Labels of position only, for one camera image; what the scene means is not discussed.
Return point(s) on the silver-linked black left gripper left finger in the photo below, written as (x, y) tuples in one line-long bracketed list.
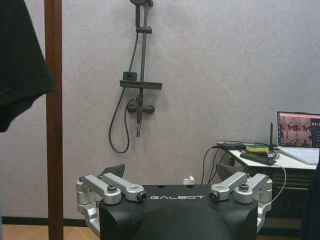
[(92, 183)]

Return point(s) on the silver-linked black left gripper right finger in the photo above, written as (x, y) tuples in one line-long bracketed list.
[(257, 185)]

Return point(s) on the black garment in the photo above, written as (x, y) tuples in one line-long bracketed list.
[(20, 62)]

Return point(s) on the flat black device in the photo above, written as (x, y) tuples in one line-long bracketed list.
[(257, 157)]

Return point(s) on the black drawer cabinet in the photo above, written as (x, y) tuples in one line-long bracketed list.
[(290, 190)]

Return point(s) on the yellow green sponge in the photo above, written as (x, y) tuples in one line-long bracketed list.
[(257, 148)]

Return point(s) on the white table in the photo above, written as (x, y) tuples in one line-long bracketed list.
[(295, 162)]

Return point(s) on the black power adapter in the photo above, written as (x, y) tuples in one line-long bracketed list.
[(231, 144)]

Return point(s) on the black stick antenna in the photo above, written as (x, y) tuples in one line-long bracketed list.
[(271, 135)]

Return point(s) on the open silver laptop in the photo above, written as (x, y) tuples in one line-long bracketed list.
[(297, 132)]

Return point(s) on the brown wooden rack pole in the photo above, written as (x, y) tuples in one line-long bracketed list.
[(53, 100)]

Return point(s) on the grey shower mixer tap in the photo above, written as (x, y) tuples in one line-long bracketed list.
[(147, 108)]

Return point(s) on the grey shower shelf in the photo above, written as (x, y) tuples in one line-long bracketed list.
[(150, 85)]

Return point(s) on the grey shower riser rail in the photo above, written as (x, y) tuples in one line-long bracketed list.
[(144, 55)]

